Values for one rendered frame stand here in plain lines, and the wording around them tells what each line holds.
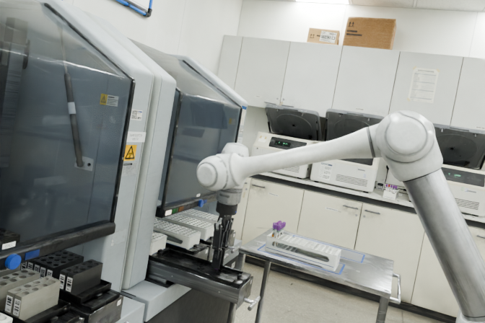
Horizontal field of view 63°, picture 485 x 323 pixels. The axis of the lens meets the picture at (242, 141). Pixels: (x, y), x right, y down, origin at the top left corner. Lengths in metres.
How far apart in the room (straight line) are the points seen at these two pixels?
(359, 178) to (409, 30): 1.60
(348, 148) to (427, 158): 0.28
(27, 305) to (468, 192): 3.18
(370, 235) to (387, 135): 2.62
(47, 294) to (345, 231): 2.87
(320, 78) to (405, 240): 1.64
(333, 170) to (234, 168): 2.45
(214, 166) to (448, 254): 0.66
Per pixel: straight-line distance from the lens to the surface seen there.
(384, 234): 3.63
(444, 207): 1.12
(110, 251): 1.26
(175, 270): 1.44
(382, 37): 4.00
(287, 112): 3.85
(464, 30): 4.36
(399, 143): 1.04
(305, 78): 3.96
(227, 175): 1.20
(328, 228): 3.65
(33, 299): 1.07
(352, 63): 3.92
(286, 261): 1.65
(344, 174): 3.58
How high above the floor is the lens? 1.34
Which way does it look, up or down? 3 degrees down
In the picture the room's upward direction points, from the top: 10 degrees clockwise
